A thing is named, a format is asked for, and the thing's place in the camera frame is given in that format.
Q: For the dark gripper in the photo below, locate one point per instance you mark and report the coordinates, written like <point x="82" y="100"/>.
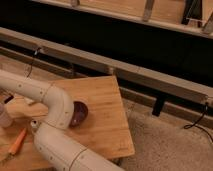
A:
<point x="7" y="100"/>

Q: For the beige rectangular eraser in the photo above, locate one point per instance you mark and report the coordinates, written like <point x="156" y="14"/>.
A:
<point x="29" y="101"/>

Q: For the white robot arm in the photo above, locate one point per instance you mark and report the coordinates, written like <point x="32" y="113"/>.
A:
<point x="63" y="152"/>

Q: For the white ceramic cup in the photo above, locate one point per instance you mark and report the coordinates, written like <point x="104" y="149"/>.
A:
<point x="5" y="119"/>

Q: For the small white bottle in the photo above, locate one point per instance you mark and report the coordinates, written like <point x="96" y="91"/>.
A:
<point x="35" y="124"/>

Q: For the dark purple bowl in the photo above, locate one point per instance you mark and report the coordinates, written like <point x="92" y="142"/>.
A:
<point x="80" y="113"/>

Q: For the wooden board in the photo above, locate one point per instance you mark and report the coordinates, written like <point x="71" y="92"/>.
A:
<point x="105" y="130"/>

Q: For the orange handled tool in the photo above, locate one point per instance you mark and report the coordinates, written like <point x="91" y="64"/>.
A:
<point x="14" y="148"/>

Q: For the grey metal rail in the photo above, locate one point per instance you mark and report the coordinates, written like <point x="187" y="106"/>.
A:
<point x="165" y="83"/>

